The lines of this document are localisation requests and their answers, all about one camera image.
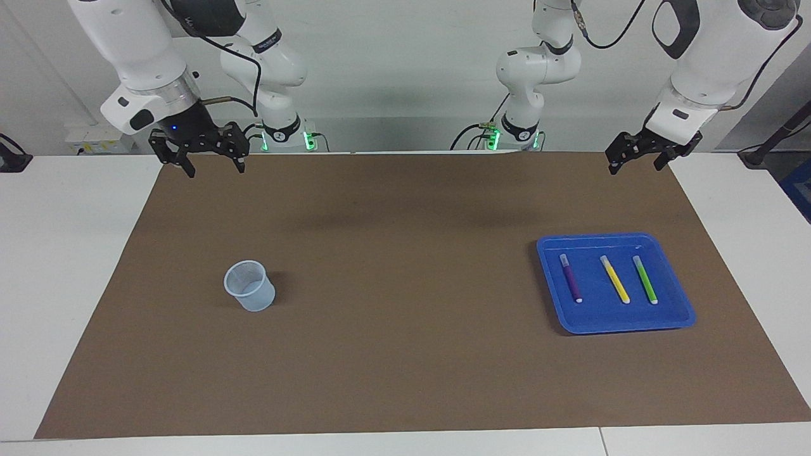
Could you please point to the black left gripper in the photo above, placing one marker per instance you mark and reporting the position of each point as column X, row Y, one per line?
column 652, row 136

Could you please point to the yellow pen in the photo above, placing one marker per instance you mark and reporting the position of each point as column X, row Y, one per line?
column 614, row 278

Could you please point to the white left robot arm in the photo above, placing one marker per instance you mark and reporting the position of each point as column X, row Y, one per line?
column 709, row 57

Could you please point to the brown table mat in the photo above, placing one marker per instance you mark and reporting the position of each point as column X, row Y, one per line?
column 405, row 348

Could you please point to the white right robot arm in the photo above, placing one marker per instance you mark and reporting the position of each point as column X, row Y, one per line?
column 146, row 57

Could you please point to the translucent plastic cup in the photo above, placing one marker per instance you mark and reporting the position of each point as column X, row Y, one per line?
column 260, row 301

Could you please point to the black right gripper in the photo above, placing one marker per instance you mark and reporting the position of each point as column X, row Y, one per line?
column 190, row 126

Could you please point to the blue plastic tray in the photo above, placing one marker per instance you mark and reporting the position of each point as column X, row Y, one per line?
column 608, row 313

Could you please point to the green pen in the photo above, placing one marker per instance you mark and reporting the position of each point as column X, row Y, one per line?
column 645, row 278

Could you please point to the black clamp mount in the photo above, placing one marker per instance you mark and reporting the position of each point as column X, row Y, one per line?
column 12, row 158

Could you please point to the purple pen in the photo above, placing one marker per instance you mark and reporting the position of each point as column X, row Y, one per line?
column 570, row 278

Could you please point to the black stand pole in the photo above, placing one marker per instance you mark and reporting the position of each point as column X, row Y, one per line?
column 779, row 136

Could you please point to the white power strip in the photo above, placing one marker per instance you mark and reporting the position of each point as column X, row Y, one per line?
column 82, row 140

